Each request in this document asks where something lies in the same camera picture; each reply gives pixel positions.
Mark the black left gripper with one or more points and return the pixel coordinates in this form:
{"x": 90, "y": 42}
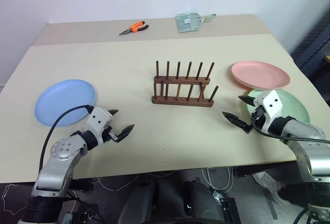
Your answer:
{"x": 108, "y": 132}

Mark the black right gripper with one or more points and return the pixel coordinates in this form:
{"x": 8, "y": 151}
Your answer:
{"x": 259, "y": 115}

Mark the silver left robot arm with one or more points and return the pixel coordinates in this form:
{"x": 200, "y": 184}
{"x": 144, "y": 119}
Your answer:
{"x": 59, "y": 151}

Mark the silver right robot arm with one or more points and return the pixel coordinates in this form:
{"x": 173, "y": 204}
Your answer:
{"x": 304, "y": 131}

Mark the wooden dish rack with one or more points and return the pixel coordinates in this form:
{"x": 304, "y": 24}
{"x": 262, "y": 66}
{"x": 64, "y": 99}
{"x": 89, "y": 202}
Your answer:
{"x": 180, "y": 102}

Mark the pink plate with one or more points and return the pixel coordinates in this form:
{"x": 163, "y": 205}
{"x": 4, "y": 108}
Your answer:
{"x": 257, "y": 73}

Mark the green plate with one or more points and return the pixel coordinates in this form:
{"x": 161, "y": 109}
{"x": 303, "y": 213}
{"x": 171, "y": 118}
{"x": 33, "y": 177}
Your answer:
{"x": 292, "y": 105}

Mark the blue plate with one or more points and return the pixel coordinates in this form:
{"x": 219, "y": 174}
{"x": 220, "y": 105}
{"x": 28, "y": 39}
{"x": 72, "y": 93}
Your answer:
{"x": 64, "y": 97}

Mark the dark rounded shape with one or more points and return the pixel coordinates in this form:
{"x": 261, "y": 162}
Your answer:
{"x": 203, "y": 203}
{"x": 139, "y": 203}

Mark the pale green dustpan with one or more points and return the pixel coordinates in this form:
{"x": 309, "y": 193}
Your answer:
{"x": 187, "y": 24}

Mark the dark ribbed radiator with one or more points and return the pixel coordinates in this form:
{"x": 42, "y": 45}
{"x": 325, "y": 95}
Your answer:
{"x": 317, "y": 40}

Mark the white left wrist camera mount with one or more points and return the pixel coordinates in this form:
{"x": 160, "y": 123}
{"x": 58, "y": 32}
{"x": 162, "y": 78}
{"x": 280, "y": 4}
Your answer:
{"x": 96, "y": 118}

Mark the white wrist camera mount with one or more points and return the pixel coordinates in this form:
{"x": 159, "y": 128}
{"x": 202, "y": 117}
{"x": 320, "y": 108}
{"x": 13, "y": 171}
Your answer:
{"x": 270, "y": 102}
{"x": 96, "y": 118}

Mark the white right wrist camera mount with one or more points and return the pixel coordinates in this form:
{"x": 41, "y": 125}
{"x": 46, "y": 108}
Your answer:
{"x": 270, "y": 102}

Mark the black metal bracket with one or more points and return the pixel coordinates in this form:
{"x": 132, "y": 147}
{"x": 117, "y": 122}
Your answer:
{"x": 230, "y": 208}

